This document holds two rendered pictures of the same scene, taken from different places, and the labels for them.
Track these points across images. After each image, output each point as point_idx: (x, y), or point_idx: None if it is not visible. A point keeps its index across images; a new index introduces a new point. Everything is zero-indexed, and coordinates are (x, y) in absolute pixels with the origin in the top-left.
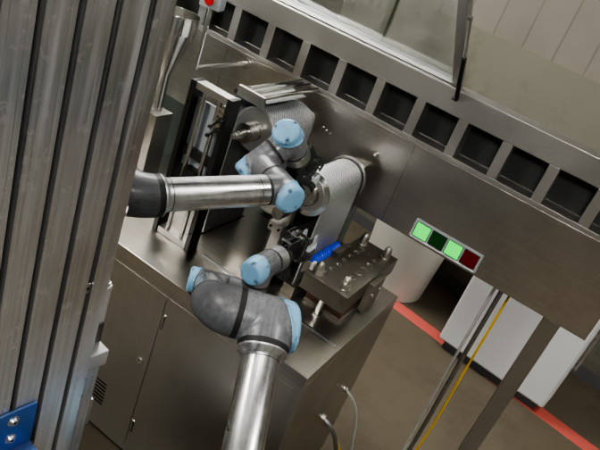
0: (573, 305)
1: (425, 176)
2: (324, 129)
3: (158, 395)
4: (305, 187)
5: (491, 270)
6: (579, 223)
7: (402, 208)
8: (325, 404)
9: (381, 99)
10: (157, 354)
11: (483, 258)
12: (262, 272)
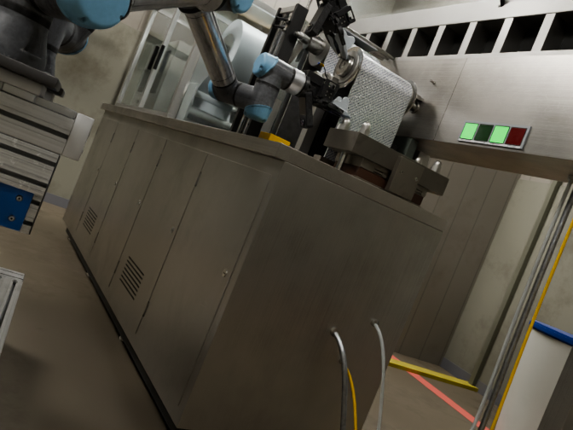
0: None
1: (474, 79)
2: None
3: (174, 258)
4: (337, 40)
5: (540, 138)
6: None
7: (453, 119)
8: (334, 299)
9: (443, 44)
10: (186, 214)
11: (531, 130)
12: (268, 57)
